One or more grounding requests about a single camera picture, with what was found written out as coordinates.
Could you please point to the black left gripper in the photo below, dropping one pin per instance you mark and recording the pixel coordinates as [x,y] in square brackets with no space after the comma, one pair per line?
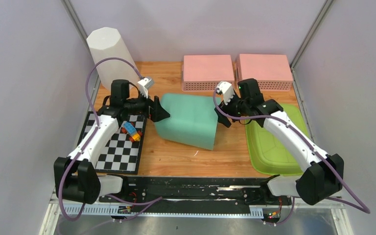
[156,113]

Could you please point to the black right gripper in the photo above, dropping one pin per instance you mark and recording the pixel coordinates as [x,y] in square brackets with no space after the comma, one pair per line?
[226,108]

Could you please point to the mint green trash bin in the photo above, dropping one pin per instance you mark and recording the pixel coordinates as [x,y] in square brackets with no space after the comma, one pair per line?
[192,121]

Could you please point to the pink perforated plastic basket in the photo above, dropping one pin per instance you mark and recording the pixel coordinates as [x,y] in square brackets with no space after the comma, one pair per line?
[204,72]

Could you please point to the large lime green tub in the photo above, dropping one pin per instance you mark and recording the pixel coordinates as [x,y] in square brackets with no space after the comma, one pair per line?
[267,154]

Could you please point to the white translucent bin liner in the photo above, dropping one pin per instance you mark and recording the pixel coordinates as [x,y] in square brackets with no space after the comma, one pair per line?
[105,43]

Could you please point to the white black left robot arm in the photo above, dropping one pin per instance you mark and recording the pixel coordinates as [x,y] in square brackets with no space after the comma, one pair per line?
[75,176]

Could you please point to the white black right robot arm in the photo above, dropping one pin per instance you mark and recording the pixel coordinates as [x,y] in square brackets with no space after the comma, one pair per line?
[322,173]

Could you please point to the blue yellow toy car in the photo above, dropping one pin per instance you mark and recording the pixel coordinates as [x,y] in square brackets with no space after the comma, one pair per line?
[129,129]

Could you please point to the black white checkerboard mat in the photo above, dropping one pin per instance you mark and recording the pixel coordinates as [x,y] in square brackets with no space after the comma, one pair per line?
[119,154]

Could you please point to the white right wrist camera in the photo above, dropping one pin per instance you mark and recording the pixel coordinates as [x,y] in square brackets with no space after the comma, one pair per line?
[226,90]

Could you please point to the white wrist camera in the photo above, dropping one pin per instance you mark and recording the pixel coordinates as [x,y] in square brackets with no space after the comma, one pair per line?
[144,85]
[226,90]

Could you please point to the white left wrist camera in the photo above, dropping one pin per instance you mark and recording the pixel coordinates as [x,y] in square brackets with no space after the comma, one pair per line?
[144,85]

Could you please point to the left aluminium frame post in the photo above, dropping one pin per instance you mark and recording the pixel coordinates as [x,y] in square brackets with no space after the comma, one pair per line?
[74,18]

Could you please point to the aluminium frame post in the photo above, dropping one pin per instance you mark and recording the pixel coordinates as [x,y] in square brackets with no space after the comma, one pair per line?
[74,18]
[311,32]

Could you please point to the right aluminium frame post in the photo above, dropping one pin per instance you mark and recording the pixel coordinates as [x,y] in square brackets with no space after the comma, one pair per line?
[311,32]

